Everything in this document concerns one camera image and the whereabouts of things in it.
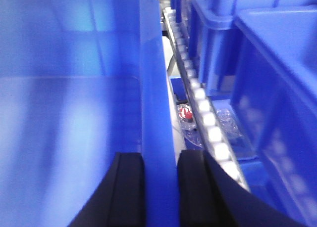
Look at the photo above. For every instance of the clear plastic bag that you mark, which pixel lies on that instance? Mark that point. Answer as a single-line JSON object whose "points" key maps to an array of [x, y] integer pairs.
{"points": [[229, 126]]}

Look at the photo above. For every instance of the blue neighbouring bin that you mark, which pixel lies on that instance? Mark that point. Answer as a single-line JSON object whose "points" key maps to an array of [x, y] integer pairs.
{"points": [[275, 101]]}

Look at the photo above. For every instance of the red white packaged item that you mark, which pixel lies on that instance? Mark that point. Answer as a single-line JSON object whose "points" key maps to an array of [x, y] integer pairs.
{"points": [[184, 112]]}

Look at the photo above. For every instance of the dark blue bin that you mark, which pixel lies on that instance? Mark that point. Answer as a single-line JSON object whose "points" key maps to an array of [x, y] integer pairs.
{"points": [[212, 39], [81, 80]]}

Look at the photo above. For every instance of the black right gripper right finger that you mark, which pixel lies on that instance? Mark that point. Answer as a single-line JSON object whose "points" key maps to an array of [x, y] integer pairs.
{"points": [[209, 197]]}

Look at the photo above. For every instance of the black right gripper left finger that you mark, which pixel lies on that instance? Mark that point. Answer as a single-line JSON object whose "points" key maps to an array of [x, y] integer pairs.
{"points": [[119, 200]]}

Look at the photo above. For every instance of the white roller conveyor rail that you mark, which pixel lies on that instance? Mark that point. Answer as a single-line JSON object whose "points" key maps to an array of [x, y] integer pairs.
{"points": [[212, 134]]}

